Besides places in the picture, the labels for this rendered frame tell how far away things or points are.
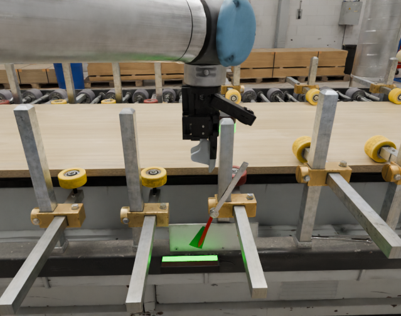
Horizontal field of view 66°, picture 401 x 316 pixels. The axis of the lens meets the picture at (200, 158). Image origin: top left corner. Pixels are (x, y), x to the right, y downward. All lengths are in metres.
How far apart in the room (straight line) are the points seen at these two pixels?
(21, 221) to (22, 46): 1.06
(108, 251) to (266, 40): 7.63
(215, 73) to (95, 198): 0.70
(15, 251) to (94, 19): 0.89
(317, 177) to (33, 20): 0.75
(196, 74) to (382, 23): 4.06
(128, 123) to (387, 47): 4.12
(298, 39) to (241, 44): 8.14
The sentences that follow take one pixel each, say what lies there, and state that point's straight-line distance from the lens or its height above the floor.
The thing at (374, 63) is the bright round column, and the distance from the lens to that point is 4.62.
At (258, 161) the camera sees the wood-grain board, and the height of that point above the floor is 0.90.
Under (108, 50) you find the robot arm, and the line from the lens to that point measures 0.34.
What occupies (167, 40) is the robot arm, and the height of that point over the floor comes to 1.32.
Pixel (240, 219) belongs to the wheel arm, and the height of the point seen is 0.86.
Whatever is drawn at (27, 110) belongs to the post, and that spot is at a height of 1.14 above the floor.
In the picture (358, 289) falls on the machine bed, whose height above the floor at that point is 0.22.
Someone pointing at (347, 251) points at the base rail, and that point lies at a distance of 1.07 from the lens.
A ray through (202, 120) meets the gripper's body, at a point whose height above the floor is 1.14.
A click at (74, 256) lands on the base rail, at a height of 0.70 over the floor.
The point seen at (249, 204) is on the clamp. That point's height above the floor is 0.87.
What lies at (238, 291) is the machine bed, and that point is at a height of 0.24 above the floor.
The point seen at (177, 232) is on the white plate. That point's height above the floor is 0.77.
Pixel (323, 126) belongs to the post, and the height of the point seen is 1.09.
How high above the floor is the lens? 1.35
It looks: 25 degrees down
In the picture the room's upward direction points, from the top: straight up
